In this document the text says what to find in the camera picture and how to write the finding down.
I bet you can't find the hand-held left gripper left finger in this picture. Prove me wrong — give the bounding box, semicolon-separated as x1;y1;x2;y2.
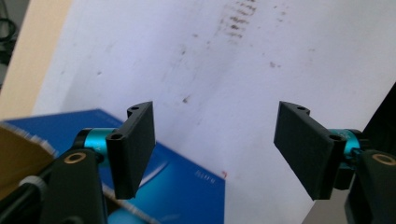
74;101;156;201

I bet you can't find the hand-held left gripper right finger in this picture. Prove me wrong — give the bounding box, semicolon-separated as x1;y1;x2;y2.
273;101;364;201

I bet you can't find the blue cardboard box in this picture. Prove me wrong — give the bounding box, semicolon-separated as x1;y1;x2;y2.
0;108;226;224

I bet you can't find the white paper sheet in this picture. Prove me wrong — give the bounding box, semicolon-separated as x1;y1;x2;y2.
32;0;396;224

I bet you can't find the black cable loop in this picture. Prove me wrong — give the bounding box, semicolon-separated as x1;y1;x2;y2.
0;0;18;64

